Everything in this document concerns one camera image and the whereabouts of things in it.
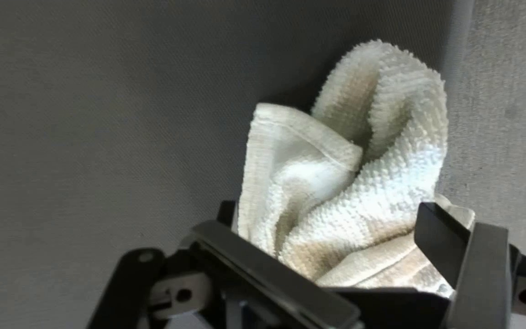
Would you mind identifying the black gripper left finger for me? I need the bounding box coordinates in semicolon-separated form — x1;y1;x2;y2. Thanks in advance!
188;219;364;329

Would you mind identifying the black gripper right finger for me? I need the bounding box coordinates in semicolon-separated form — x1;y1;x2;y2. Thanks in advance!
413;200;515;329

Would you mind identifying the blue patterned white towel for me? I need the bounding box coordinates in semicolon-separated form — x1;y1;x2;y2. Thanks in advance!
230;38;479;301

